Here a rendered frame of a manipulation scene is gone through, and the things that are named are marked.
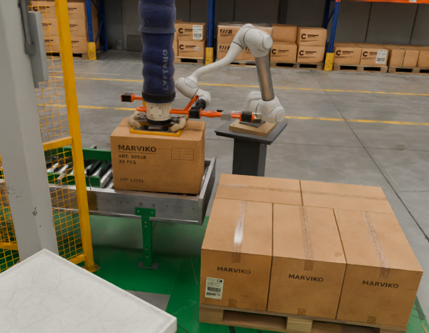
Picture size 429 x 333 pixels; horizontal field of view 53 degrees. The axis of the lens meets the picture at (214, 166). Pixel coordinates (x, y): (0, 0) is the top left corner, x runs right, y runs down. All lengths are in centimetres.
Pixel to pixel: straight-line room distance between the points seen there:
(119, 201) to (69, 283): 150
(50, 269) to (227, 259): 115
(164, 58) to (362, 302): 186
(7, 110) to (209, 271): 135
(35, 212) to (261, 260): 121
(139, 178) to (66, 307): 168
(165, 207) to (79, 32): 809
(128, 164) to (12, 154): 101
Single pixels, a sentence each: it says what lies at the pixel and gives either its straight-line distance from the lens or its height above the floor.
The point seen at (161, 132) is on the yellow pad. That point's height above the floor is 97.
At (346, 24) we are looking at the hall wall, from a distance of 1155.
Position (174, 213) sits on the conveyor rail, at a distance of 287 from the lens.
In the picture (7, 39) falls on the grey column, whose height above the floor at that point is 168.
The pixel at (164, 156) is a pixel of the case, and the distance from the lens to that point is 286.
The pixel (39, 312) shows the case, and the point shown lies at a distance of 143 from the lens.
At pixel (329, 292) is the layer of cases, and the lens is 258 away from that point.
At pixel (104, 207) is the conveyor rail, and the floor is 47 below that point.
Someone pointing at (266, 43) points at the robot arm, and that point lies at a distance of 313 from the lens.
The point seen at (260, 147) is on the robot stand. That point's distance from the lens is 362.
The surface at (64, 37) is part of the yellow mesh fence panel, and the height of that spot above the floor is 159.
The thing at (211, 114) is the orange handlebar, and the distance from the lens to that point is 288.
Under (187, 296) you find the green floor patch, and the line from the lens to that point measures 294.
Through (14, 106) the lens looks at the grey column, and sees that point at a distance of 204.
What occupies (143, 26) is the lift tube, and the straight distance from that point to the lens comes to 279.
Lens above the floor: 196
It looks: 25 degrees down
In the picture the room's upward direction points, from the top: 2 degrees clockwise
